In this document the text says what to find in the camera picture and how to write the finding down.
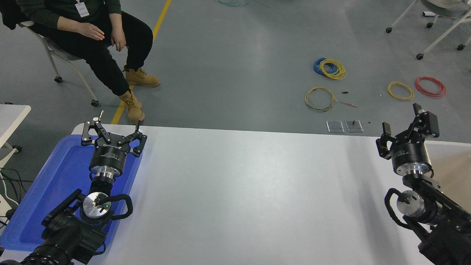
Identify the blue plastic tray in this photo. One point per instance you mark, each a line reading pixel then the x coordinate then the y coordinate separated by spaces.
pixel 55 184

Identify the white frame chair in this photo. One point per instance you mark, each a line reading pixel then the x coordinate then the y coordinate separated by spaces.
pixel 441 9

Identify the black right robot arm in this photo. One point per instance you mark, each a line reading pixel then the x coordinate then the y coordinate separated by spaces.
pixel 445 221

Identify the person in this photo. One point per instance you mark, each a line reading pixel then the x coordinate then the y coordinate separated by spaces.
pixel 99 55

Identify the person's left forearm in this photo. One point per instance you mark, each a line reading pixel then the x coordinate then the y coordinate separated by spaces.
pixel 114 16

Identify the white side table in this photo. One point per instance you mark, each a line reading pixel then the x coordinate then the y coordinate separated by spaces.
pixel 11 117

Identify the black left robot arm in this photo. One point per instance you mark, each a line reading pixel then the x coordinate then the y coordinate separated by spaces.
pixel 66 235

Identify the clear floor plate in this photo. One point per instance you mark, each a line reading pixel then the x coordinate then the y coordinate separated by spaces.
pixel 354 127
pixel 335 126

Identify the person's right hand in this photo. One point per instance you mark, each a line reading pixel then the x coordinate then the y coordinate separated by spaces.
pixel 90 32

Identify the white badge card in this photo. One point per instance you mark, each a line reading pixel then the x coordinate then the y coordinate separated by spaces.
pixel 82 9

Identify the person's right forearm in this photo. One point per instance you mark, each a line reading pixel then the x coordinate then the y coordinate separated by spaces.
pixel 48 16

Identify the white power strip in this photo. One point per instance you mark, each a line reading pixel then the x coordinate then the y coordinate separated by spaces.
pixel 4 206

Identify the grey chair with casters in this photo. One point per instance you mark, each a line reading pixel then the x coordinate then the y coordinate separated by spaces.
pixel 64 54

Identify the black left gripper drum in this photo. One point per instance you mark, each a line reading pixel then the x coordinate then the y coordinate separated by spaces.
pixel 108 156

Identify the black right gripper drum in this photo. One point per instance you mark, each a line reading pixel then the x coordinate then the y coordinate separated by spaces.
pixel 410 156

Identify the person's left hand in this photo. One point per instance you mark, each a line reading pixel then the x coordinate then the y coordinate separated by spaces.
pixel 118 39

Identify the large pale bin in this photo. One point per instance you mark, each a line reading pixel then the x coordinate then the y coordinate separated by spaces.
pixel 454 173

